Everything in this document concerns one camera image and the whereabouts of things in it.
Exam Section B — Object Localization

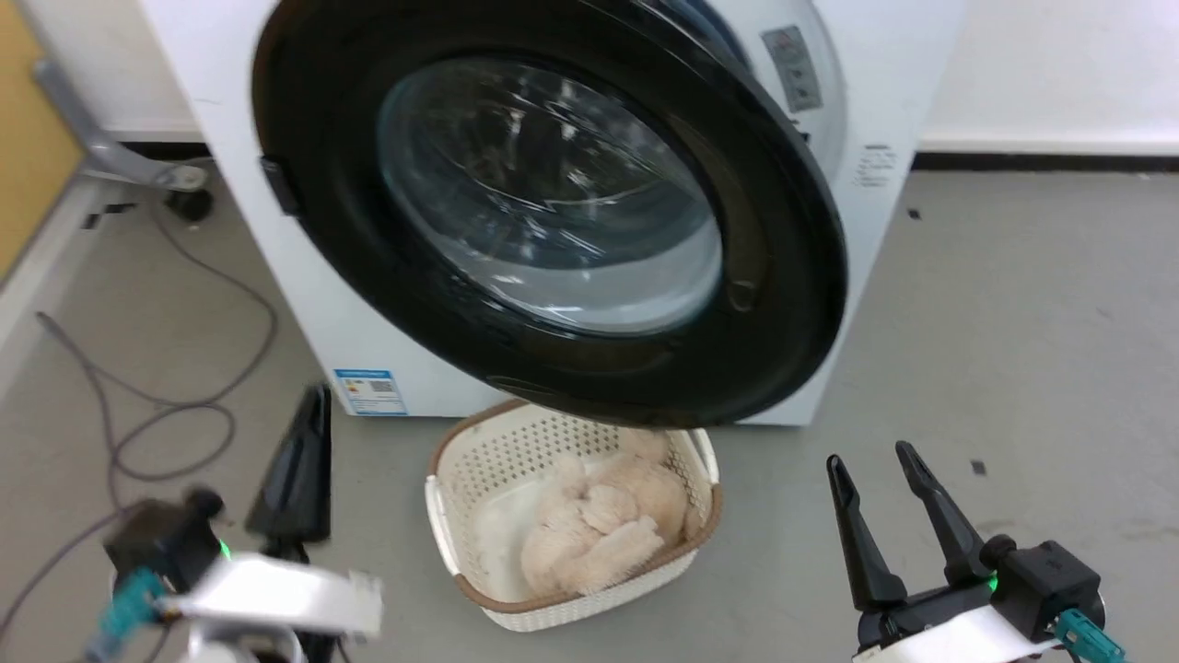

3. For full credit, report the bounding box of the white front-load washing machine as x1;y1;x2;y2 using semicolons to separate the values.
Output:
138;0;968;427

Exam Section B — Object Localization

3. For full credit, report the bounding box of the grey floor cable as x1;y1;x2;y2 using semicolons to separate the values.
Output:
0;311;148;636
109;204;280;484

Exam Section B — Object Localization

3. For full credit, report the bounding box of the blue energy label sticker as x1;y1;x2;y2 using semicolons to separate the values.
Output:
333;368;409;417

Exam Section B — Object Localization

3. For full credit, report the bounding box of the grey instruction sticker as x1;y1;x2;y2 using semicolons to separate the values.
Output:
761;25;824;114

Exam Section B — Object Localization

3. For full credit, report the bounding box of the black caster wheel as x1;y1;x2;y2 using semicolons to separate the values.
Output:
166;184;216;223

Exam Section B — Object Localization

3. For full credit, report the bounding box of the white cloth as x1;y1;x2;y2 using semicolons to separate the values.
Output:
473;483;565;601

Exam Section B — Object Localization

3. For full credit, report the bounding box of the small printed text sticker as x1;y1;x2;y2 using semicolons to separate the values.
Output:
852;142;900;191

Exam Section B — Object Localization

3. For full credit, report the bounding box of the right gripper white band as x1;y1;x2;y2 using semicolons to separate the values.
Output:
825;440;1062;663

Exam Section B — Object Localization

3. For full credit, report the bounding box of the yellow wooden panel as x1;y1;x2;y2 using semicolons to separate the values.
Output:
0;0;86;280

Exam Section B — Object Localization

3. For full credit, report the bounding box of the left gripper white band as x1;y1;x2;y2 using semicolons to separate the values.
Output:
158;382;385;663

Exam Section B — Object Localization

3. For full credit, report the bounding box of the black round washing machine door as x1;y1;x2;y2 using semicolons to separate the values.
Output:
251;0;849;430

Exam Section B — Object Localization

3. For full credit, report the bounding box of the grey metal chair leg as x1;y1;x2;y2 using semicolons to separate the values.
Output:
31;59;209;194

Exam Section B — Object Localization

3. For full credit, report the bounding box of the beige fluffy plush toy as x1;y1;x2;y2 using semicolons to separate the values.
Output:
519;429;703;596

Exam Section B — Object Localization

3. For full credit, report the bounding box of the white laundry basket brown rim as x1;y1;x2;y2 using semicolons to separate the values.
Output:
425;399;723;634

